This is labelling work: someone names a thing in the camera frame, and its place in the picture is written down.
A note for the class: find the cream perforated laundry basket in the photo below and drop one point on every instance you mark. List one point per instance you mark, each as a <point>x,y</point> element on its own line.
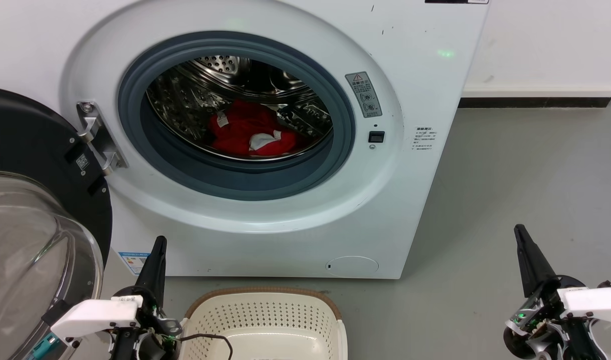
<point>265,315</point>

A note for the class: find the black washer door with glass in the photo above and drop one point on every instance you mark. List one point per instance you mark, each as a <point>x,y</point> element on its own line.
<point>30,140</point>

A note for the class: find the blue energy label sticker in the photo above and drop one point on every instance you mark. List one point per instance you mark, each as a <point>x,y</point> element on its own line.
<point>134,262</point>

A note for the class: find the grey warning label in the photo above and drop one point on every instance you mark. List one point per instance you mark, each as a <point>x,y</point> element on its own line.
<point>364,95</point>

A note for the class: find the right white wrist camera housing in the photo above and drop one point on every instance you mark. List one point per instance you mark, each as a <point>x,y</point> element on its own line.
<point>593,301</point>

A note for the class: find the stainless steel washing machine drum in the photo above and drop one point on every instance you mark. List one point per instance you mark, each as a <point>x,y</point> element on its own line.
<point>185,100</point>

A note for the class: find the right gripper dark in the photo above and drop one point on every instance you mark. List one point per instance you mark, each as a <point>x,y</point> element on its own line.
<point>540,330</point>

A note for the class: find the white front-load washing machine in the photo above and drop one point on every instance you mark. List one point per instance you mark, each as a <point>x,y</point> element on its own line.
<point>410,210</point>

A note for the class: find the grey rubber door gasket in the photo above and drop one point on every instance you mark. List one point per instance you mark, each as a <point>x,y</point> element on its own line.
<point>235,185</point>

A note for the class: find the round white filter cover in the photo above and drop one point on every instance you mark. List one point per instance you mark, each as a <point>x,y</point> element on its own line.
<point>352,266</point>

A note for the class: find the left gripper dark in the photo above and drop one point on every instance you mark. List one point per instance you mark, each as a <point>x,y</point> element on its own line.
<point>152,340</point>

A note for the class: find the black baseboard strip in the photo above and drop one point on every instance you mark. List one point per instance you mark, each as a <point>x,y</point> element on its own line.
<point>530,102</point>

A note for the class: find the black door latch socket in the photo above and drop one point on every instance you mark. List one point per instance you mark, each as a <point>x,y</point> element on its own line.
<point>376,137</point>

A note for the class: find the silver door hinge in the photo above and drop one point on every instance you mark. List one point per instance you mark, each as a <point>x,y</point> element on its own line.
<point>97,135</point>

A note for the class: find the left black camera plug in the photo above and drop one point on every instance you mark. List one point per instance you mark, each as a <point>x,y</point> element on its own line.
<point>55,312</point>

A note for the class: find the red and white garment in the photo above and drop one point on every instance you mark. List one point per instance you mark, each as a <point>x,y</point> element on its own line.
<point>240,125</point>

